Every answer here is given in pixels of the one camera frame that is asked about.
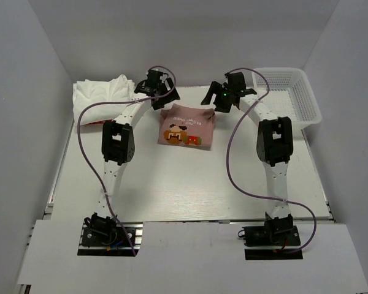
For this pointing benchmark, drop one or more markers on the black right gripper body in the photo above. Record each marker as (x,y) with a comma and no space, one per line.
(224,93)

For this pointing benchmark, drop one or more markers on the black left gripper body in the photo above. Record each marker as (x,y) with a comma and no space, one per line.
(161,88)

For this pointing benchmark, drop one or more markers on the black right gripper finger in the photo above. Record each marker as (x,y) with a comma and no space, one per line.
(215,90)
(222,104)

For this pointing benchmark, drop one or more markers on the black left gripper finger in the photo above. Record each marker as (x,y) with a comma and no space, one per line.
(173,94)
(160,103)

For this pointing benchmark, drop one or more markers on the pink t shirt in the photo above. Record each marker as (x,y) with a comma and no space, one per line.
(187,127)

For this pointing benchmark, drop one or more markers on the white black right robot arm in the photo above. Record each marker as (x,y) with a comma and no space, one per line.
(274,143)

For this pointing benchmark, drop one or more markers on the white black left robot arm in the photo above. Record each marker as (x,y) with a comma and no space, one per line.
(118,146)

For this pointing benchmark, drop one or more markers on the red folded shirt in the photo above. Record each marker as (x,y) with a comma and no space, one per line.
(95,123)

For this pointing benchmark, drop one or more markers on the white perforated plastic basket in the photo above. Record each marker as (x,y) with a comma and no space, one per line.
(290,94)

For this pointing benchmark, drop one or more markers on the white folded t shirt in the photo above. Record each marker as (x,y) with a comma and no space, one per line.
(113,96)

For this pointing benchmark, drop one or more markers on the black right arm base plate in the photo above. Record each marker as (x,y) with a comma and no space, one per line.
(258,246)

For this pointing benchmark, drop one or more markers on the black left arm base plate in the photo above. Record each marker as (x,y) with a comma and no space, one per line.
(105,238)

